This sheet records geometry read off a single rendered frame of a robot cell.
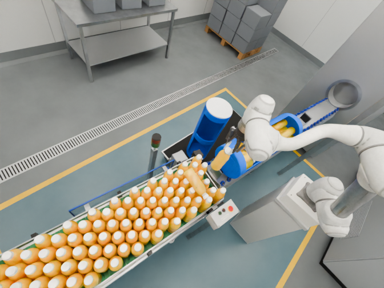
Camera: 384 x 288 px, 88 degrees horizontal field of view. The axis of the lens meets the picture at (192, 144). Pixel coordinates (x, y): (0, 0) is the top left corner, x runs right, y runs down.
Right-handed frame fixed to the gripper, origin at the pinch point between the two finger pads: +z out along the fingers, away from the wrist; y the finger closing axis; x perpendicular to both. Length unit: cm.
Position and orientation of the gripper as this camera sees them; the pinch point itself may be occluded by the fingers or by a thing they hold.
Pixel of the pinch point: (229, 148)
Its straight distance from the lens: 120.0
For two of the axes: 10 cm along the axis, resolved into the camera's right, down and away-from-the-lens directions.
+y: -5.3, -7.7, 3.4
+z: -2.3, 5.2, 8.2
